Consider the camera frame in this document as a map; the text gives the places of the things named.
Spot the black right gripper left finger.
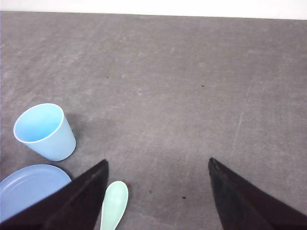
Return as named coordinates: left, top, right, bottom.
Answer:
left=0, top=159, right=109, bottom=230

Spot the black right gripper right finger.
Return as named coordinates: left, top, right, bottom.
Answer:
left=208, top=158, right=307, bottom=230

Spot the mint green plastic spoon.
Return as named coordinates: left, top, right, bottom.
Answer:
left=100, top=181, right=129, bottom=230

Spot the light blue plastic cup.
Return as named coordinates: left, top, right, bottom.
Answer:
left=13, top=103, right=76, bottom=161

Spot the blue plastic plate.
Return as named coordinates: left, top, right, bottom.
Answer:
left=0, top=164, right=71, bottom=222

